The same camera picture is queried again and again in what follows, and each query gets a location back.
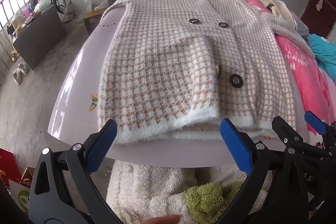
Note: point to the grey folded cloth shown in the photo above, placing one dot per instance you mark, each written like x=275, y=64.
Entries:
x=303, y=26

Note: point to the white shoe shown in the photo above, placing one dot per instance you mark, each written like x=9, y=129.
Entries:
x=24, y=68
x=17, y=77

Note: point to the dark grey cabinet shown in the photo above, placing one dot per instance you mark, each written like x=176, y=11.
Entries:
x=42, y=37

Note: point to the pink floral blanket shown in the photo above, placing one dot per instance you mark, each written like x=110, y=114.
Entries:
x=302, y=71

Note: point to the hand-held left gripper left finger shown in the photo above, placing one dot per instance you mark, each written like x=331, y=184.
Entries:
x=101, y=145

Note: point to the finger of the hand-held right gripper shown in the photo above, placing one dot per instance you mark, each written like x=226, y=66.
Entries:
x=315, y=120
x=286, y=134

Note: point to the lavender printed bed sheet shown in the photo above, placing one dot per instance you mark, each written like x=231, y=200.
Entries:
x=78, y=77

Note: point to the clear plastic bag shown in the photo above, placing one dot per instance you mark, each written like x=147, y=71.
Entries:
x=98, y=2

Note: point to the green fluffy cloth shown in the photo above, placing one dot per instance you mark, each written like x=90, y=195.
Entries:
x=204, y=200

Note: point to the white and green paper bag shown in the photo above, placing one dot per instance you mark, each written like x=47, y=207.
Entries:
x=19, y=197

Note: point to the metal window railing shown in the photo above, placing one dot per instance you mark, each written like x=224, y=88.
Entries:
x=8, y=16

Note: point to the teal cloth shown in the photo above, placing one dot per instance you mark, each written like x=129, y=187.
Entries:
x=324, y=50

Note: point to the beige clothes pile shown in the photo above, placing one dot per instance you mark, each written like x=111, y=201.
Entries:
x=278, y=7

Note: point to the red box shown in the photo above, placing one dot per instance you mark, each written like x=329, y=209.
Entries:
x=9, y=166

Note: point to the brown door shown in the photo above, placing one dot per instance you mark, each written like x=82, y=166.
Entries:
x=319, y=6

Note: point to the person's left hand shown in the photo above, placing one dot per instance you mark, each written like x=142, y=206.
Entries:
x=166, y=220

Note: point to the beige houndstooth fuzzy coat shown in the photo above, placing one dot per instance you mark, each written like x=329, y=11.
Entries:
x=168, y=56

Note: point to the white fluffy robe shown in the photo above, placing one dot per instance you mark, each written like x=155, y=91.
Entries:
x=141, y=187

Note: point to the low wooden stool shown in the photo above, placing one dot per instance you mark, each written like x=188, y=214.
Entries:
x=93, y=16

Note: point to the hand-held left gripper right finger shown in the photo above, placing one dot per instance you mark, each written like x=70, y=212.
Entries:
x=236, y=145

